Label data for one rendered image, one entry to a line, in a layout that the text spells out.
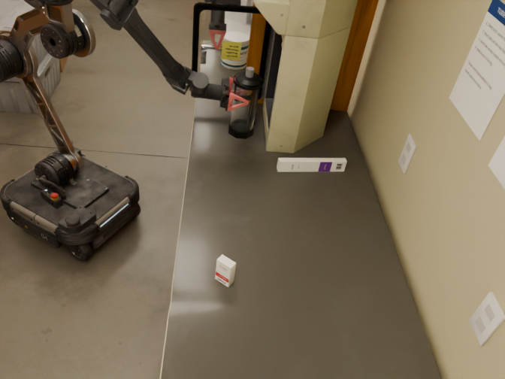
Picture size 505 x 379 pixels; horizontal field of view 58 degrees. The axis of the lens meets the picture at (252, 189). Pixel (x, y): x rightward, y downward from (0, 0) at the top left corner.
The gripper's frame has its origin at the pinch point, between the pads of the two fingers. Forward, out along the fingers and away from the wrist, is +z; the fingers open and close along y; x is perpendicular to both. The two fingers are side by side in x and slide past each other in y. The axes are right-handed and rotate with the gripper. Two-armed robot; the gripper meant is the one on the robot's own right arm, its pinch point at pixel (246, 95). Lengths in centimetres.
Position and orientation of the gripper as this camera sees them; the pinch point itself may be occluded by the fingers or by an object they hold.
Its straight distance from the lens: 171.4
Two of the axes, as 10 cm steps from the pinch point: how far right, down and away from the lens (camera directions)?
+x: -1.8, 7.5, 6.4
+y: -0.6, -6.6, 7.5
